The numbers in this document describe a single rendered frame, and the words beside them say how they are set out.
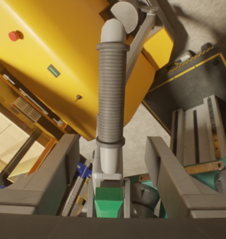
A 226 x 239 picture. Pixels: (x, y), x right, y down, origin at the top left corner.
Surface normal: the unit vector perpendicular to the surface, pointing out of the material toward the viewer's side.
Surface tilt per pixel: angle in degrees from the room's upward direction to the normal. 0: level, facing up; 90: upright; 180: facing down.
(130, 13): 0
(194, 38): 0
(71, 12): 74
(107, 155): 27
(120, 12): 0
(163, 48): 22
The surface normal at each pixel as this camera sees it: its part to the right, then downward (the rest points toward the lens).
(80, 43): 0.61, -0.11
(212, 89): -0.29, 0.68
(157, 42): 0.00, 0.51
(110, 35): -0.26, 0.34
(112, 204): 0.01, 0.00
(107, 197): 0.03, -0.70
